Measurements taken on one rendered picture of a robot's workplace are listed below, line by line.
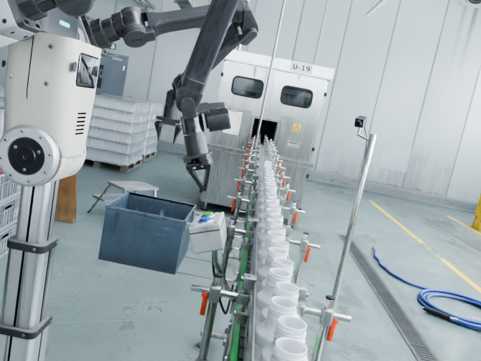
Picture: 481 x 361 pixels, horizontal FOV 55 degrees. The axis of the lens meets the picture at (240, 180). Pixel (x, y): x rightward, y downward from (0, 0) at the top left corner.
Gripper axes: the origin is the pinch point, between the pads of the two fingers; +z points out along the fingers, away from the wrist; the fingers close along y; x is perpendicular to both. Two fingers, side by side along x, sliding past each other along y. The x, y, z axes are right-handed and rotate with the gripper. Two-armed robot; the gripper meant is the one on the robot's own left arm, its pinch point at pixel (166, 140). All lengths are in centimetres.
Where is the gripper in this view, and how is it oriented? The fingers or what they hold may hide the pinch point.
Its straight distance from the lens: 191.9
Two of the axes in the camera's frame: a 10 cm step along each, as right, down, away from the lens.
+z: -1.9, 9.7, 1.7
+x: -0.4, 1.7, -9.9
